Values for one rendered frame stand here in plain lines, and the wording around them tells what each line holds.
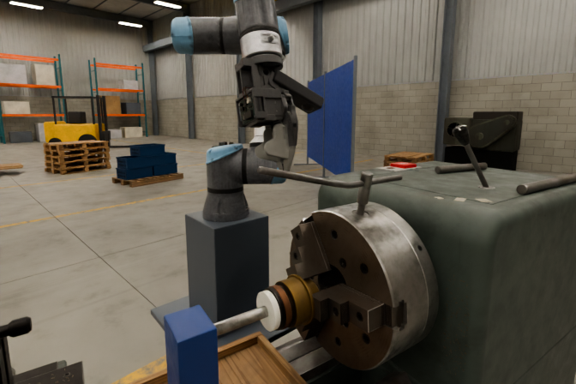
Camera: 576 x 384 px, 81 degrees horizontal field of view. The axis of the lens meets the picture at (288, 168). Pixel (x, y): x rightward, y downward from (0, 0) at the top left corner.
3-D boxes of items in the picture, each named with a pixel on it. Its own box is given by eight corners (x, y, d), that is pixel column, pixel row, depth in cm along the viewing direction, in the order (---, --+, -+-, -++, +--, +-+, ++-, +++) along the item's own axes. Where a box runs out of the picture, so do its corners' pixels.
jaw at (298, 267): (331, 270, 73) (312, 219, 77) (345, 265, 69) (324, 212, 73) (289, 285, 67) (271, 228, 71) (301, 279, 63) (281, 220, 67)
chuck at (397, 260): (311, 292, 90) (327, 183, 81) (408, 388, 66) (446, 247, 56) (283, 303, 86) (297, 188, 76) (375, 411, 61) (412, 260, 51)
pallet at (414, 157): (402, 166, 929) (403, 151, 922) (434, 170, 873) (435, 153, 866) (381, 172, 836) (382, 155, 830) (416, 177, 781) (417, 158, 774)
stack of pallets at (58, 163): (95, 165, 948) (93, 140, 937) (112, 168, 902) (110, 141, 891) (44, 171, 844) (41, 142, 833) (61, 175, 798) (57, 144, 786)
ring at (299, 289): (297, 263, 69) (258, 274, 64) (327, 281, 61) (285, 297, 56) (297, 305, 70) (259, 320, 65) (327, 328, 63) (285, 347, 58)
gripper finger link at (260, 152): (255, 179, 62) (248, 129, 62) (282, 176, 65) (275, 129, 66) (263, 177, 59) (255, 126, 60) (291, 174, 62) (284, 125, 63)
